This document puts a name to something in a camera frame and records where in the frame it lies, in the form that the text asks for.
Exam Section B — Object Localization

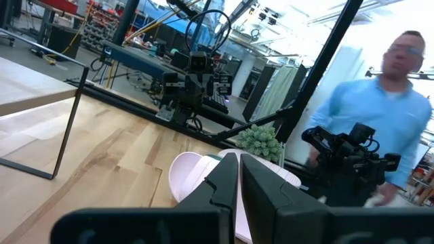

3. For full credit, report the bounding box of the grey desk with keyboard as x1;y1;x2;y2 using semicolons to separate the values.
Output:
199;98;245;127

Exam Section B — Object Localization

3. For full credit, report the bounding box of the black floor cabinet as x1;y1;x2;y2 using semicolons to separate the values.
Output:
47;26;82;59

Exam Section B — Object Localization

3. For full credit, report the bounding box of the wooden shelf with black frame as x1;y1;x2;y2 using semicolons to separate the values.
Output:
0;28;90;180

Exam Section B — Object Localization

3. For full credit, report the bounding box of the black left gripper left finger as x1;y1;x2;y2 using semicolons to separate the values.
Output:
174;152;239;244

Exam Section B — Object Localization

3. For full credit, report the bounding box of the backlit computer keyboard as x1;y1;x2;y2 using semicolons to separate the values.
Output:
203;94;230;115

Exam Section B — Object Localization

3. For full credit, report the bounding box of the small green artificial plant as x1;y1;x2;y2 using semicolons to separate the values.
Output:
236;123;284;163

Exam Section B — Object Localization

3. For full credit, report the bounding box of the parts bin storage rack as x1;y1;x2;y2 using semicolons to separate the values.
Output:
81;3;120;52

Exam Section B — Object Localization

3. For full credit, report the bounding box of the black metal table frame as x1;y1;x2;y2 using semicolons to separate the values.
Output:
64;0;364;177

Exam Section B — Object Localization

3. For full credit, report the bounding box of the pale green curtain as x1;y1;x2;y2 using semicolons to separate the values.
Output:
254;64;300;123

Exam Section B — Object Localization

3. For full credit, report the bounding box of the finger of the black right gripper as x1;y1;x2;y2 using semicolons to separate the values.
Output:
161;71;180;98
216;73;234;96

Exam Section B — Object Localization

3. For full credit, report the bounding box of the black camera cable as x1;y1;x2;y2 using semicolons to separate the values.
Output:
184;9;233;57

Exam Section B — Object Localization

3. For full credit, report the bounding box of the pink foam slide sandal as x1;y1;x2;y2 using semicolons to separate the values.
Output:
168;151;221;204
218;148;302;244

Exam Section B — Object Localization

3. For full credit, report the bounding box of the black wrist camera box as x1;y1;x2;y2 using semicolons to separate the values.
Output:
189;51;208;73

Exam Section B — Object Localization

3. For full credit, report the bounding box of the person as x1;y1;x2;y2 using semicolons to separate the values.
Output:
307;30;433;207

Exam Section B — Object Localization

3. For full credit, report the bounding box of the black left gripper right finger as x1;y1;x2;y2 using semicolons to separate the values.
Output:
239;153;330;244

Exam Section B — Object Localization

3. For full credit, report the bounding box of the yellow extension cable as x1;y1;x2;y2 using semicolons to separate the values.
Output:
41;3;91;67

